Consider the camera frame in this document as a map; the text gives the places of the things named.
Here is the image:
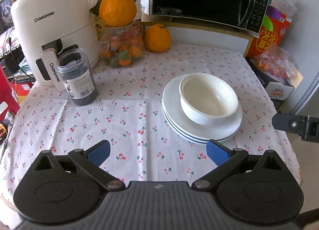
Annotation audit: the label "cherry print tablecloth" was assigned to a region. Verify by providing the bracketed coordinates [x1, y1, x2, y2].
[1, 44, 301, 207]

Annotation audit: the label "plastic bag of oranges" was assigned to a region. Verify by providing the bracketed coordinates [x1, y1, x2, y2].
[252, 44, 297, 79]

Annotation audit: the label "white ceramic plate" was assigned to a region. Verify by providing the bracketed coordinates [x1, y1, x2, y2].
[162, 73, 242, 142]

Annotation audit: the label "clear jar black contents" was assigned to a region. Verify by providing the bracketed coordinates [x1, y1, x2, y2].
[57, 48, 98, 106]

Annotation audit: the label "red gift box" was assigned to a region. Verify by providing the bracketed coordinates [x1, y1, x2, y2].
[246, 12, 292, 58]

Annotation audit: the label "white Changhong air fryer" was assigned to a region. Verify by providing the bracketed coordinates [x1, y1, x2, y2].
[11, 0, 99, 91]

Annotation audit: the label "large orange on jar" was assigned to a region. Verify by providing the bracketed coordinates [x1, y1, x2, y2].
[90, 0, 137, 27]

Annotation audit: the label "Ganten water carton box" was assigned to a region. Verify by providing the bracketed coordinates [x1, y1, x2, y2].
[246, 57, 303, 113]

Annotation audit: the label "white plate middle stack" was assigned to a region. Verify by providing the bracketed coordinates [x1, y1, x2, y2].
[161, 105, 242, 143]

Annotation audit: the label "white plate bottom stack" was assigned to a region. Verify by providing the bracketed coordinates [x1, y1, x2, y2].
[163, 112, 238, 145]

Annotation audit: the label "red plastic stool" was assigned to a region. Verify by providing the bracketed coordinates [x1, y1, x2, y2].
[0, 68, 20, 121]

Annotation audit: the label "black cable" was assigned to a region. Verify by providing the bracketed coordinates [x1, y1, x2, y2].
[0, 26, 36, 78]

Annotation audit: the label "large orange on table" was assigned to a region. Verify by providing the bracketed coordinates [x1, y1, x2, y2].
[144, 24, 172, 53]

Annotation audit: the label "smartphone with lit screen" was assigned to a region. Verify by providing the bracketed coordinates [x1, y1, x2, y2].
[0, 121, 9, 144]

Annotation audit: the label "white ceramic bowl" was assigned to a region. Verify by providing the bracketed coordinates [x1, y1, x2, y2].
[179, 73, 238, 126]

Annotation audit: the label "glass jar of tangerines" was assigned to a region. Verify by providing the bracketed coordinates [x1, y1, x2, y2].
[93, 22, 144, 68]

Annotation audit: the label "picture frame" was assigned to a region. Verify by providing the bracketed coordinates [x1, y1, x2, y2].
[0, 0, 15, 34]

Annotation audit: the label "white plate stack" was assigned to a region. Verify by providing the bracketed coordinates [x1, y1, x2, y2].
[163, 112, 238, 145]
[161, 105, 242, 143]

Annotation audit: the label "wooden white shelf stand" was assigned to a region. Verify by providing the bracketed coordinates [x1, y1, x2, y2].
[141, 20, 253, 56]

